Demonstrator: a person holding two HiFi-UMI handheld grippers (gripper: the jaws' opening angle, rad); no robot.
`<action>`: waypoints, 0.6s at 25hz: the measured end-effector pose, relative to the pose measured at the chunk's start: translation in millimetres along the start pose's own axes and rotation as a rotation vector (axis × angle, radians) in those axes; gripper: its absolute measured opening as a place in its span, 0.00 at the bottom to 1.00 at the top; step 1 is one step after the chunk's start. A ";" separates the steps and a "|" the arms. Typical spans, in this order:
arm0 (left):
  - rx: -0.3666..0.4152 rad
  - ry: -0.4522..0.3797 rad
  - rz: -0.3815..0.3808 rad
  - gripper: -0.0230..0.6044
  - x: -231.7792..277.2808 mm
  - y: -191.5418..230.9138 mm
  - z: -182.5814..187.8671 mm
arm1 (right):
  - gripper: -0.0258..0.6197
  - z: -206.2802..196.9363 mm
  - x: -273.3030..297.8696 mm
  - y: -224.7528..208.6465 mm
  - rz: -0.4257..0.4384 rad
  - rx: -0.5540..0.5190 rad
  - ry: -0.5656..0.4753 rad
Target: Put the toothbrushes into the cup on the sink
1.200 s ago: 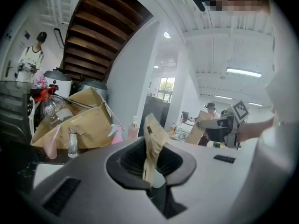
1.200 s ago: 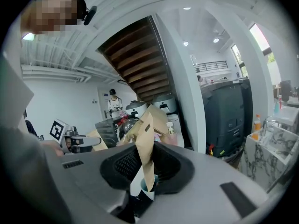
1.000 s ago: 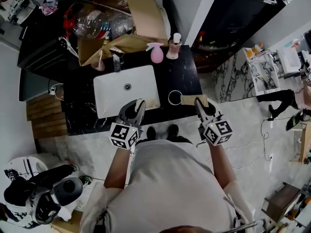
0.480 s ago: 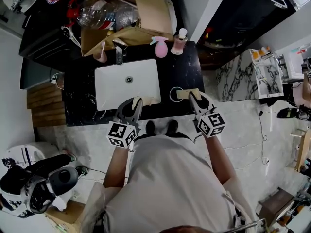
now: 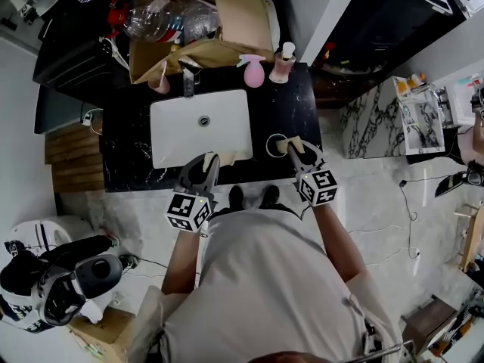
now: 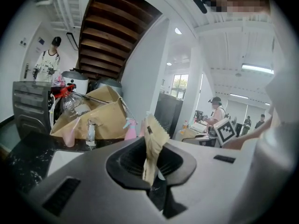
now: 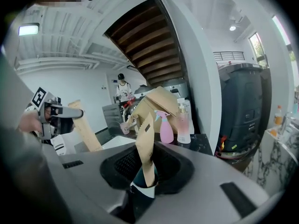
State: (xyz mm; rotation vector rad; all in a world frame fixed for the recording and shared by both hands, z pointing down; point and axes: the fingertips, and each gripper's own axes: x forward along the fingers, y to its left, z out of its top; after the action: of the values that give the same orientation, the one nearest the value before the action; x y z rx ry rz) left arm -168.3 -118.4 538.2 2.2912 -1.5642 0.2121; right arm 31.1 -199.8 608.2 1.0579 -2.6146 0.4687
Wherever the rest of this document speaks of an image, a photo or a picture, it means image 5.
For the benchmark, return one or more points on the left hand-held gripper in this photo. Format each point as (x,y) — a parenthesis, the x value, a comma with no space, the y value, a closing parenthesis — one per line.
(187,212)

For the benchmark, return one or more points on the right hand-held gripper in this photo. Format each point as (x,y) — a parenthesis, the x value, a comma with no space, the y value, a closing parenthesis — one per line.
(317,187)

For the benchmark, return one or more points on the white cup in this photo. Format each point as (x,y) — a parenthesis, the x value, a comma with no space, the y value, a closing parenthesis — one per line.
(270,146)

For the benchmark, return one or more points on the person's right forearm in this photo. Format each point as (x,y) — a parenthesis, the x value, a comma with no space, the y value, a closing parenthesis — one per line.
(338,244)

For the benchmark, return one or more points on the person's left forearm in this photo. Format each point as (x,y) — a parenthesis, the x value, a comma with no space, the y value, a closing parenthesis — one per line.
(181,263)

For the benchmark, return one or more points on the person's black shoe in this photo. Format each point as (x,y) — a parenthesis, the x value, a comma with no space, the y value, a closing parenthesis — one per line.
(270,197)
(236,198)

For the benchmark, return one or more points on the white sink basin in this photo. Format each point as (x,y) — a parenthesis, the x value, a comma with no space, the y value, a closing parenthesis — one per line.
(181,134)

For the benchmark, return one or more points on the pink pump lotion bottle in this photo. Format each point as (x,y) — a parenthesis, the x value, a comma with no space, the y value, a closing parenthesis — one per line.
(281,66)

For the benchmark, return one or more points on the pink spray bottle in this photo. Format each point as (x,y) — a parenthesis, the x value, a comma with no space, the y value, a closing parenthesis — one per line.
(252,74)

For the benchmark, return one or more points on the chrome faucet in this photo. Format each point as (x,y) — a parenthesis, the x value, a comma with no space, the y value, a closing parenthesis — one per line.
(188,83)

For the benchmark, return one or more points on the marble pattern cabinet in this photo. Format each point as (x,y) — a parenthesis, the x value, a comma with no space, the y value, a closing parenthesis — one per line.
(370,127)

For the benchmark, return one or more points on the black marble vanity counter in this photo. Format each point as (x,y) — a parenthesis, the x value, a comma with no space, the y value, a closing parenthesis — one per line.
(125,157)

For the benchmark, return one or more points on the pink tumbler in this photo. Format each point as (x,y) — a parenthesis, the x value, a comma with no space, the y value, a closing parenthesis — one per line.
(159,83)

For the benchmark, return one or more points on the orange bottle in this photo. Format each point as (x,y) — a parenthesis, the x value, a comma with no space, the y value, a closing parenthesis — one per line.
(401,85)

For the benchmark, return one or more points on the white power plug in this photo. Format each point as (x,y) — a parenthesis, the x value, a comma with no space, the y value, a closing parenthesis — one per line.
(89,117)

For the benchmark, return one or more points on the person's white shirt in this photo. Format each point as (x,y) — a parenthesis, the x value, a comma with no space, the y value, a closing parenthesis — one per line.
(272,289)

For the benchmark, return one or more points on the large open cardboard box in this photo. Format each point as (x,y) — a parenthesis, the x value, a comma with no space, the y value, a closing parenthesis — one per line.
(234,13)

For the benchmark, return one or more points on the wooden step stool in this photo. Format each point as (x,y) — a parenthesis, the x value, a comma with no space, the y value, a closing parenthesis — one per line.
(73,161)

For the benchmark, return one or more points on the black refrigerator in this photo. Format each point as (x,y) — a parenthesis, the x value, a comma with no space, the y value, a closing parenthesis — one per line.
(378,21)

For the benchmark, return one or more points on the large clear plastic bottle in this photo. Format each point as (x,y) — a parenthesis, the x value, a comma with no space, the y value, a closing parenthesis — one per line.
(159,17)

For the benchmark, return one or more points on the dark gray panel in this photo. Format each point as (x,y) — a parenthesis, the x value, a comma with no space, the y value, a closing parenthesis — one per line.
(56,112)

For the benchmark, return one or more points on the black drawer cabinet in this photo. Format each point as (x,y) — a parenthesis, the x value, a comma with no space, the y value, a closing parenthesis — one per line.
(72,59)

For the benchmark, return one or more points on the light wooden furniture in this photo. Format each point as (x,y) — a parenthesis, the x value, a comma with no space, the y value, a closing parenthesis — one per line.
(472,236)

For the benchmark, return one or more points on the brown cardboard box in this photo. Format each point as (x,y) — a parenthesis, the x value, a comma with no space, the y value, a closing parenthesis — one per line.
(102,335)

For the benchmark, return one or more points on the brown stool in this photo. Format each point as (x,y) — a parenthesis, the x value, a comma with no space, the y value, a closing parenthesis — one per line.
(431,320)

